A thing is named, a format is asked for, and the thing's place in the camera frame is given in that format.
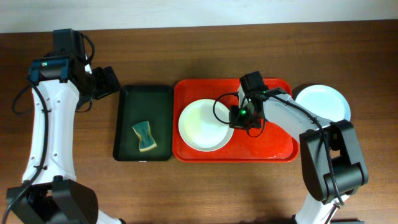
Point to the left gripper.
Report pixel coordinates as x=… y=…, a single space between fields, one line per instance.
x=112 y=82

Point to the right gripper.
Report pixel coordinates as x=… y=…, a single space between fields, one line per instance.
x=235 y=122

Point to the white plate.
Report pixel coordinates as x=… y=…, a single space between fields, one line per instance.
x=202 y=125

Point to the green yellow sponge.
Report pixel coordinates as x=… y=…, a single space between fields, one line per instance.
x=143 y=132

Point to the light blue plate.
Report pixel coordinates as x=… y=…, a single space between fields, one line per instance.
x=325 y=102

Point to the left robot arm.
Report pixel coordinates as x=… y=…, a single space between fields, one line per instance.
x=49 y=192

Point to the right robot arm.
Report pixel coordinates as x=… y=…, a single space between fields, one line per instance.
x=333 y=166

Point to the red tray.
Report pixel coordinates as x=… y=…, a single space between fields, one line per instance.
x=272 y=144

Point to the dark green tray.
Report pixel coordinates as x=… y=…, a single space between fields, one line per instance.
x=137 y=103

